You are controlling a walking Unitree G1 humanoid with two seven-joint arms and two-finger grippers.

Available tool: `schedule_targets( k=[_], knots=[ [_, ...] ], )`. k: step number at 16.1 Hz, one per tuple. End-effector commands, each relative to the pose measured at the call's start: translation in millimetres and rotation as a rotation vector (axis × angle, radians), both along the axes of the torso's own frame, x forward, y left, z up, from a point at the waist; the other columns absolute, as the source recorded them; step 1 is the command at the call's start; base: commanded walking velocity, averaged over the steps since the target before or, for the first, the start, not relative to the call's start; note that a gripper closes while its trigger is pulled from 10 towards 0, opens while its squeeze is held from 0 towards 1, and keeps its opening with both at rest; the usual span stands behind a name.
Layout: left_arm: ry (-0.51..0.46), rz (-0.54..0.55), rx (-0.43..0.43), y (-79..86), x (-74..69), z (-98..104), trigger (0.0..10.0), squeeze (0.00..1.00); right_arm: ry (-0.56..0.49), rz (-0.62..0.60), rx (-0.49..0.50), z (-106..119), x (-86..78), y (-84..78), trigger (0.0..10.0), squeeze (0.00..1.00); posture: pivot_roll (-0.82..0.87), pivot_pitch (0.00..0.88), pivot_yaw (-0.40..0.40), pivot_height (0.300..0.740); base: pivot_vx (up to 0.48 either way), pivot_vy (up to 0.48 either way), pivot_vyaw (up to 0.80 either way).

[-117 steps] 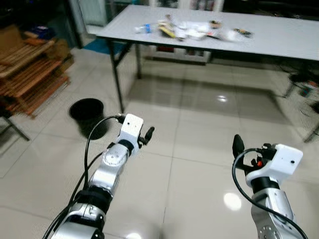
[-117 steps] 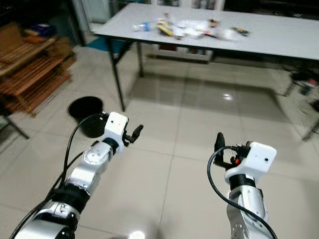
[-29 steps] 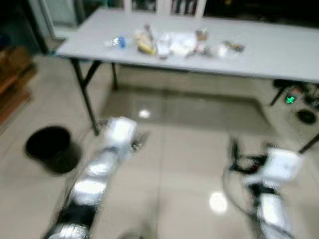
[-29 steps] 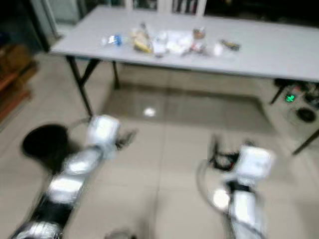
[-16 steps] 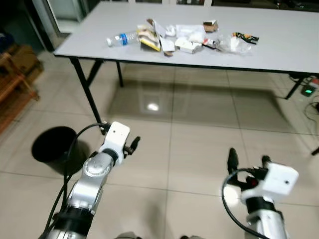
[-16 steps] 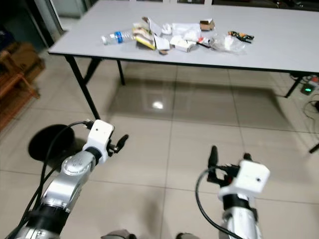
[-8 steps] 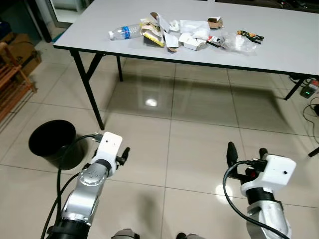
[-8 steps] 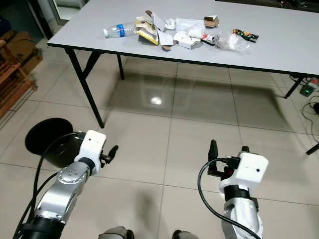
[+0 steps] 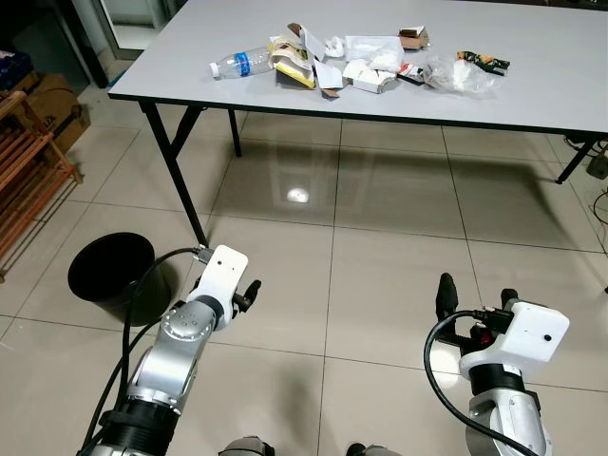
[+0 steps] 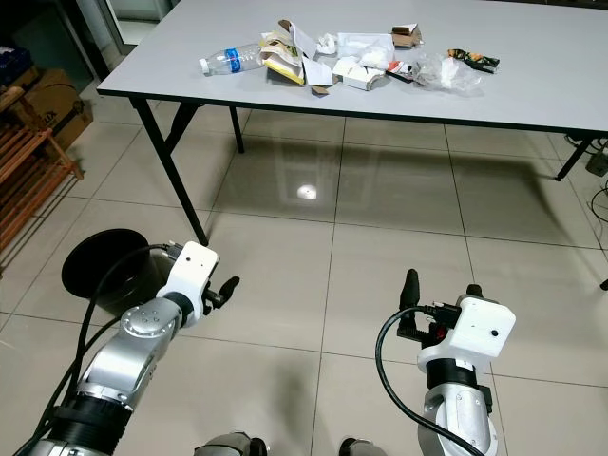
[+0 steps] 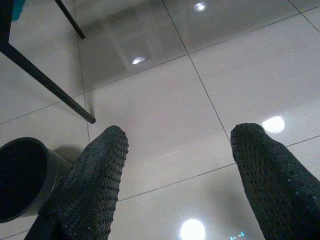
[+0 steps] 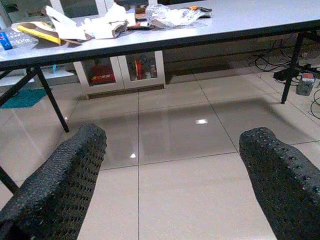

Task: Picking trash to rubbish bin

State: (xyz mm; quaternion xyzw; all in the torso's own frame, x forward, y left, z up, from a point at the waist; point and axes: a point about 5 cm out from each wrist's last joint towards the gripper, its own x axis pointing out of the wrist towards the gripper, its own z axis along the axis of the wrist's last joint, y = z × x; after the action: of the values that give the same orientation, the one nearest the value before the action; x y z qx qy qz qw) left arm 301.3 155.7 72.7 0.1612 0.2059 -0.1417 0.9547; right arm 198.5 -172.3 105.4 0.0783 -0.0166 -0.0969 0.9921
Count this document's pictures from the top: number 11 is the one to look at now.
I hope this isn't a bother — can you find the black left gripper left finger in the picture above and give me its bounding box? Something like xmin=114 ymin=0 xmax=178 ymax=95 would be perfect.
xmin=24 ymin=125 xmax=129 ymax=240

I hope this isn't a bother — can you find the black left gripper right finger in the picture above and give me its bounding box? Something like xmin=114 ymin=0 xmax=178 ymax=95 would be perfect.
xmin=229 ymin=122 xmax=320 ymax=240

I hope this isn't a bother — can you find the black metal table leg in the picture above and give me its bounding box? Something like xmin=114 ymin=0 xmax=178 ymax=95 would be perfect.
xmin=54 ymin=0 xmax=87 ymax=40
xmin=0 ymin=0 xmax=97 ymax=125

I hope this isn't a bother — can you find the teal plastic item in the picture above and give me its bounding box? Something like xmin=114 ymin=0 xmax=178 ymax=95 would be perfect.
xmin=11 ymin=0 xmax=27 ymax=22

